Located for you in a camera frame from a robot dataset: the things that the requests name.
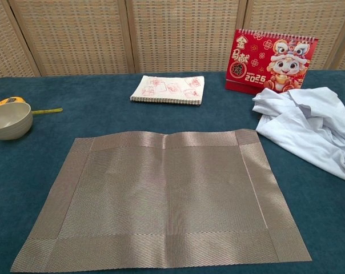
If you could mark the red desk calendar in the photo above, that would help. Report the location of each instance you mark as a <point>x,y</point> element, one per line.
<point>255,62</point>

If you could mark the yellow tape measure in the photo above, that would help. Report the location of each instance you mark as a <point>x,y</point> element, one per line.
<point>11,100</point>

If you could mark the brown woven placemat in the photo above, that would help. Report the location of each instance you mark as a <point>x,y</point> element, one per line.
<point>161,199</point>

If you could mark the crumpled white cloth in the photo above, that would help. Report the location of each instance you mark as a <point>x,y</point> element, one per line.
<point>309,125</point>

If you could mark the white spiral notebook red drawings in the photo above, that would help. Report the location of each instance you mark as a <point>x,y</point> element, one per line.
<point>169,88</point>

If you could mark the teal table cover cloth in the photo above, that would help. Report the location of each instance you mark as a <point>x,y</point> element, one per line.
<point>104,114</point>

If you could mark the small white bowl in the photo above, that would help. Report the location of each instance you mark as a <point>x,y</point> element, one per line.
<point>14,125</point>

